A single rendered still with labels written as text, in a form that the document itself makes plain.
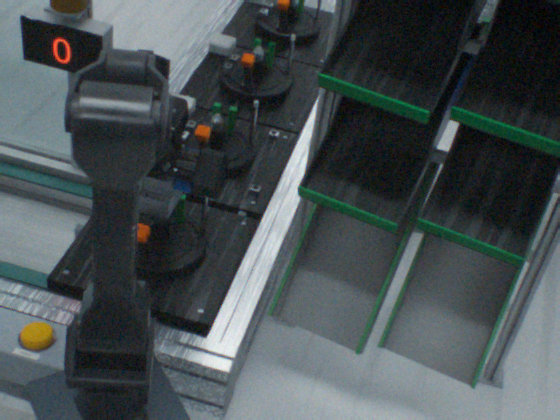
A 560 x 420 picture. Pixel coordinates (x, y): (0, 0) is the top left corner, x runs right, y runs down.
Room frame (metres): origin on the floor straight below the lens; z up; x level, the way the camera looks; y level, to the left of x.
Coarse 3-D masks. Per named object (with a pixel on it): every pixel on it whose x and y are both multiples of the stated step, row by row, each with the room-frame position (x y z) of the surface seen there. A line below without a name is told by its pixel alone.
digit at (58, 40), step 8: (48, 32) 1.07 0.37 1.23; (56, 32) 1.07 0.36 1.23; (64, 32) 1.07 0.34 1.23; (48, 40) 1.07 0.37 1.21; (56, 40) 1.07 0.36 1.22; (64, 40) 1.07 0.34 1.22; (72, 40) 1.07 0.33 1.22; (48, 48) 1.07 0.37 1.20; (56, 48) 1.07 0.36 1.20; (64, 48) 1.07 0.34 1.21; (72, 48) 1.07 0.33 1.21; (48, 56) 1.07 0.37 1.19; (56, 56) 1.07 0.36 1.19; (64, 56) 1.07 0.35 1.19; (72, 56) 1.07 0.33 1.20; (56, 64) 1.07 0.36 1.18; (64, 64) 1.07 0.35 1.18; (72, 64) 1.07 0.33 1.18
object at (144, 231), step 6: (144, 222) 0.89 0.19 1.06; (150, 222) 0.89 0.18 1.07; (144, 228) 0.87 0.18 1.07; (150, 228) 0.89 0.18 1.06; (138, 234) 0.86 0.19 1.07; (144, 234) 0.86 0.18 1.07; (138, 240) 0.86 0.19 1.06; (144, 240) 0.86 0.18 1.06; (138, 246) 0.88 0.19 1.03; (144, 246) 0.88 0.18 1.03; (150, 246) 0.89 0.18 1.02; (144, 252) 0.88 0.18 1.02; (150, 252) 0.89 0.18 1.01
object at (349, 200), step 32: (480, 32) 1.01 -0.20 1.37; (448, 96) 0.99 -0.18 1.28; (352, 128) 0.94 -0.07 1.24; (384, 128) 0.94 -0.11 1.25; (416, 128) 0.95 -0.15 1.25; (320, 160) 0.90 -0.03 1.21; (352, 160) 0.90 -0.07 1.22; (384, 160) 0.90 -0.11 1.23; (416, 160) 0.90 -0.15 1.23; (320, 192) 0.86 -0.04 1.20; (352, 192) 0.86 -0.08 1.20; (384, 192) 0.86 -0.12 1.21; (384, 224) 0.81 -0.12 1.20
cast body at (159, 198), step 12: (144, 180) 0.93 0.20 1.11; (156, 180) 0.93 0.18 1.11; (168, 180) 0.93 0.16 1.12; (144, 192) 0.93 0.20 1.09; (156, 192) 0.93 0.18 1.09; (168, 192) 0.93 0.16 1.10; (180, 192) 0.96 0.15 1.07; (144, 204) 0.92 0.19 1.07; (156, 204) 0.92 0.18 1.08; (168, 204) 0.91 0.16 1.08; (156, 216) 0.92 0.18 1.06; (168, 216) 0.92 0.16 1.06
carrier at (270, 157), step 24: (192, 120) 1.29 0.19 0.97; (216, 120) 1.19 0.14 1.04; (240, 120) 1.31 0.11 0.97; (192, 144) 1.19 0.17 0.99; (216, 144) 1.19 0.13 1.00; (240, 144) 1.21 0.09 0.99; (264, 144) 1.25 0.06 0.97; (288, 144) 1.26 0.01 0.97; (240, 168) 1.15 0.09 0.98; (264, 168) 1.18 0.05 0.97; (240, 192) 1.11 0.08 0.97; (264, 192) 1.12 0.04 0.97
